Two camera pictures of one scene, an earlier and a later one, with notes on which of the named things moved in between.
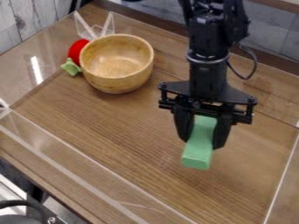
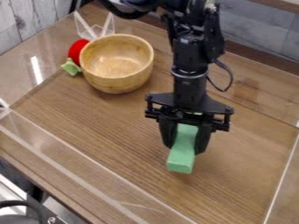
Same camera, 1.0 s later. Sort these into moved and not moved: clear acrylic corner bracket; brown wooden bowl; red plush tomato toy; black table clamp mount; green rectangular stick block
Moved: green rectangular stick block
Not moved: clear acrylic corner bracket; red plush tomato toy; black table clamp mount; brown wooden bowl
